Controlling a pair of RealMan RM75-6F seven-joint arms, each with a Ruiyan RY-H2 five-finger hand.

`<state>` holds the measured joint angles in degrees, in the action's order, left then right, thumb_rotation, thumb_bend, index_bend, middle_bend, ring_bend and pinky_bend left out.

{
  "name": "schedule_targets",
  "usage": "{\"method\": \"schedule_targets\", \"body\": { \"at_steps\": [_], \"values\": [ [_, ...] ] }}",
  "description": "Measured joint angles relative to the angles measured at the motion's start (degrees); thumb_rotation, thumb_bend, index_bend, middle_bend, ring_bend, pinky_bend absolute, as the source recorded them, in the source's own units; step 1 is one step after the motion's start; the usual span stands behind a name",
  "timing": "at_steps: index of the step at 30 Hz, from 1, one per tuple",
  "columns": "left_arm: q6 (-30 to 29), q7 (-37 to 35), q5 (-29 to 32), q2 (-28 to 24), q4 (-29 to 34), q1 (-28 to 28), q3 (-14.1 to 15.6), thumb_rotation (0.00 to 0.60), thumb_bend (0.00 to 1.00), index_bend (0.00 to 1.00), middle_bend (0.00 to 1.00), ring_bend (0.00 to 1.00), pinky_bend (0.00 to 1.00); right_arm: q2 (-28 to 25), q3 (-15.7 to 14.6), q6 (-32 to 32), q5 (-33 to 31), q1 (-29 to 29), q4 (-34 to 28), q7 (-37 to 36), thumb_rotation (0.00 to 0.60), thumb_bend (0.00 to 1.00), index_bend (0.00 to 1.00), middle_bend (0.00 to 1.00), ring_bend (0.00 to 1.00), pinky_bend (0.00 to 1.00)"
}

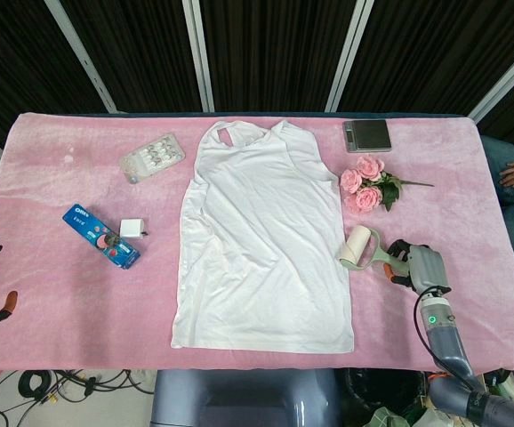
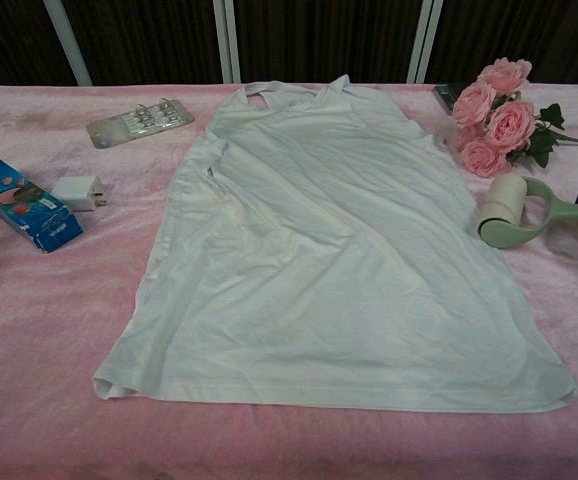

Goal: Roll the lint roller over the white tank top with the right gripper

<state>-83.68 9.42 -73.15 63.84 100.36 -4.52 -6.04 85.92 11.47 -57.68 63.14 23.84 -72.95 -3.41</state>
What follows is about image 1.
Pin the right robot hand grey black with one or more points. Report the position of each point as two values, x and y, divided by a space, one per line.
426 267

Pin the green lint roller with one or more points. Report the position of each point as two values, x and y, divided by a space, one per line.
355 244

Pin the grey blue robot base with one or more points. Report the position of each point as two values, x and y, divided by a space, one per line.
239 396

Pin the pink fuzzy tablecloth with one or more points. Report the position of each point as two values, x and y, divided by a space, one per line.
61 289

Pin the pink artificial rose bouquet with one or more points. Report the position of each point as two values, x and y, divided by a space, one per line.
366 198

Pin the black waste bin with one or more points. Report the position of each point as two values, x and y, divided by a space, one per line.
386 391

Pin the blue Oreo cookie box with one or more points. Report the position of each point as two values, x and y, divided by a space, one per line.
83 220

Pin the silver digital kitchen scale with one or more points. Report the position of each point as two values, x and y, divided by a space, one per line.
372 133

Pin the green white packaging pile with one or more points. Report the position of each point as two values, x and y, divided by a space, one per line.
386 418

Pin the white tank top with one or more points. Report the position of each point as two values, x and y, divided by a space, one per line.
261 222

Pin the white charger plug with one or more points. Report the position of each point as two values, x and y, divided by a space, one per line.
129 228

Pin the clear pack of binder rings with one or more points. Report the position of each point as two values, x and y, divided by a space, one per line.
150 158

